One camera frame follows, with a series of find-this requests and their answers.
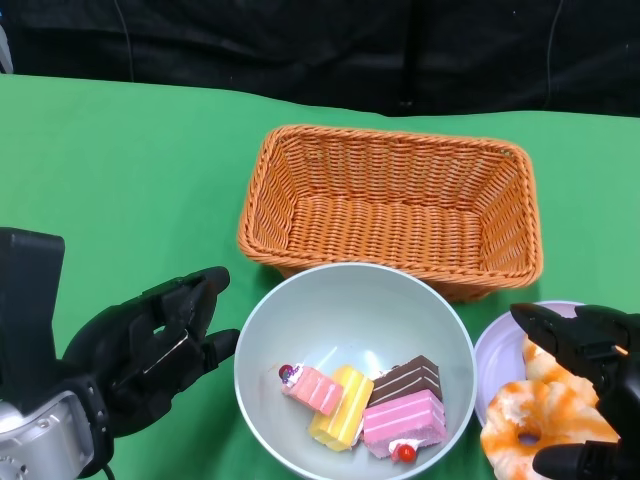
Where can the lavender plate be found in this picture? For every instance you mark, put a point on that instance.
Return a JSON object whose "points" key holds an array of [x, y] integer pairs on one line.
{"points": [[500, 350]]}

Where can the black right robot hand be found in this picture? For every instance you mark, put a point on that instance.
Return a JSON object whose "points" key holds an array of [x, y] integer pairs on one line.
{"points": [[620, 360]]}

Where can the small pink cake with cherry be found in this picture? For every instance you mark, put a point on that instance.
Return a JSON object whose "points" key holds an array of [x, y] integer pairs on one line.
{"points": [[315, 390]]}

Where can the pale green bowl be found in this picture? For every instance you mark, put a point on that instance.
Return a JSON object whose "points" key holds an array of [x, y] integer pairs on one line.
{"points": [[340, 310]]}

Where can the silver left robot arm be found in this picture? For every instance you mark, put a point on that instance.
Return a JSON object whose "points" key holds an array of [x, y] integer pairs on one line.
{"points": [[40, 440]]}

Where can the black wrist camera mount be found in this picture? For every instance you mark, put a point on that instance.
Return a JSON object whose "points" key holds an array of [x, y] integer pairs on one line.
{"points": [[30, 310]]}

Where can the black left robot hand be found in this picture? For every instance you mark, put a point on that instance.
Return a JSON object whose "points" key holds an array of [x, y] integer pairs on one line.
{"points": [[140, 350]]}

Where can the green tablecloth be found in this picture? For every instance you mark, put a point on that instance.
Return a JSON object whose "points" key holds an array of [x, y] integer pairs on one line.
{"points": [[125, 175]]}

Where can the chocolate layer cake slice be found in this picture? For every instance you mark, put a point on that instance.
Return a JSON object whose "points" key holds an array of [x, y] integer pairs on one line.
{"points": [[407, 380]]}

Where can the oval orange swirl bread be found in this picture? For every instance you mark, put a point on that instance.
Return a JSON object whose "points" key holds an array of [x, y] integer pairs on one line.
{"points": [[555, 380]]}

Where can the orange wicker basket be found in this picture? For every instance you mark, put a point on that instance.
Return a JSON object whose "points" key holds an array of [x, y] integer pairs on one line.
{"points": [[390, 225]]}

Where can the yellow striped cake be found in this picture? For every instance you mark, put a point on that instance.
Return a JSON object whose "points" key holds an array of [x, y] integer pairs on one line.
{"points": [[342, 405]]}

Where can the black backdrop cloth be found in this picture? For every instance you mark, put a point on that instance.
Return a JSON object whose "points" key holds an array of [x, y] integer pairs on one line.
{"points": [[300, 50]]}

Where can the large pink cake slice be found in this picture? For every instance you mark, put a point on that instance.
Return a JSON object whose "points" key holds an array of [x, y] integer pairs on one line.
{"points": [[405, 420]]}

